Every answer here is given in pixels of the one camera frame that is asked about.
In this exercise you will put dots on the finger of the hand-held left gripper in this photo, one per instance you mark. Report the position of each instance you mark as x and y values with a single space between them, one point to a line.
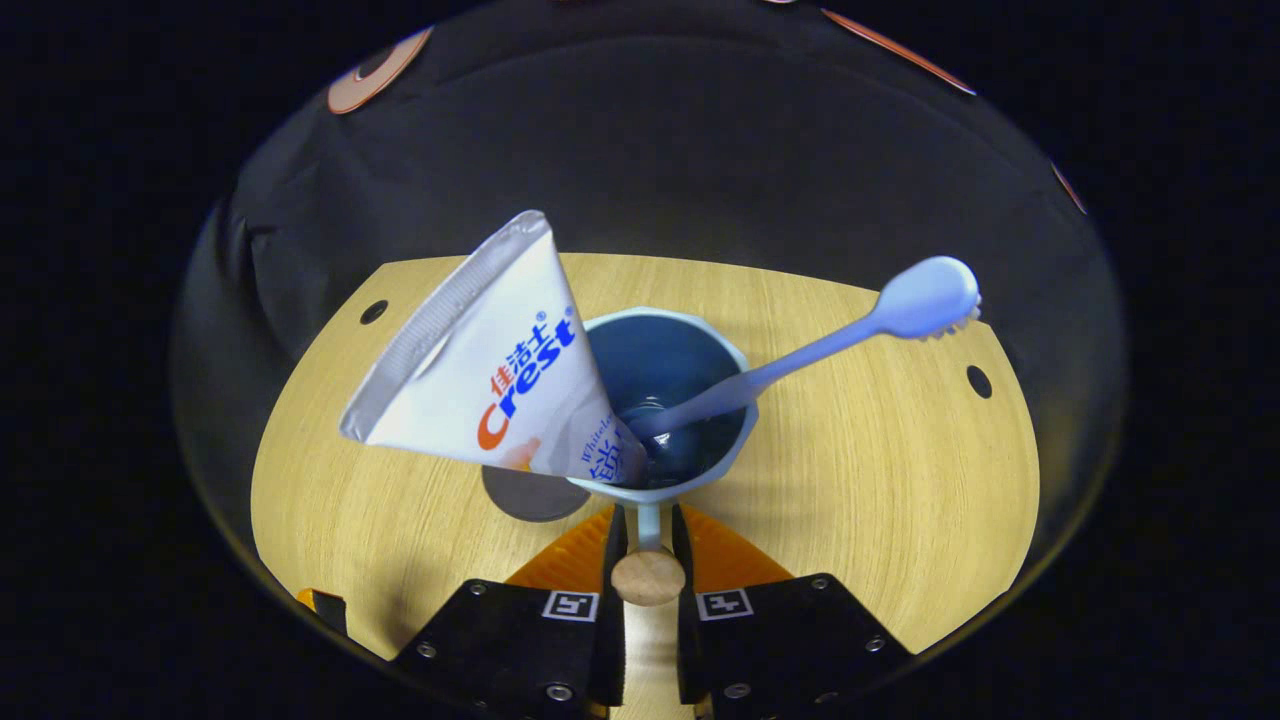
328 610

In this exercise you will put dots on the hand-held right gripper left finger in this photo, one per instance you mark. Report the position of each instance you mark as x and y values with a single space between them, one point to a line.
612 620

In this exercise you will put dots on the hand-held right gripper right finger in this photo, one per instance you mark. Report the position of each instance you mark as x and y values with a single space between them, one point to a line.
688 640

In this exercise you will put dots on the dark round coaster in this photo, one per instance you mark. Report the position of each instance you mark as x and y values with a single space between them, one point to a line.
525 500

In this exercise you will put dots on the white toothpaste tube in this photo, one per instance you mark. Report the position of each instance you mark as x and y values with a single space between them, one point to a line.
480 370

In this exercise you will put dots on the white toothbrush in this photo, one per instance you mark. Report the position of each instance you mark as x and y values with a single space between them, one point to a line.
830 345

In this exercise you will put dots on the wooden desktop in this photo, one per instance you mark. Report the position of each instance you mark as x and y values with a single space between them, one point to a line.
880 480

